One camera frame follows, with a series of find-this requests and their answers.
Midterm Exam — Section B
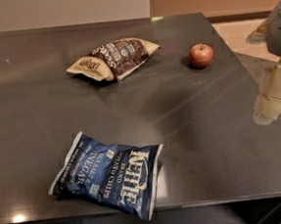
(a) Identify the brown and cream chip bag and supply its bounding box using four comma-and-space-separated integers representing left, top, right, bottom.
67, 37, 160, 82

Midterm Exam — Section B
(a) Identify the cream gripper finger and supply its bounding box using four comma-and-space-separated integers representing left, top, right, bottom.
253, 61, 281, 126

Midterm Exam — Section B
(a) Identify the red apple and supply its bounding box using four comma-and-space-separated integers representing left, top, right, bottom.
188, 44, 214, 68

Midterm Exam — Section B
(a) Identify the blue Kettle chip bag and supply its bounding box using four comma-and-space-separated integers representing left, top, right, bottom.
49, 132, 163, 220

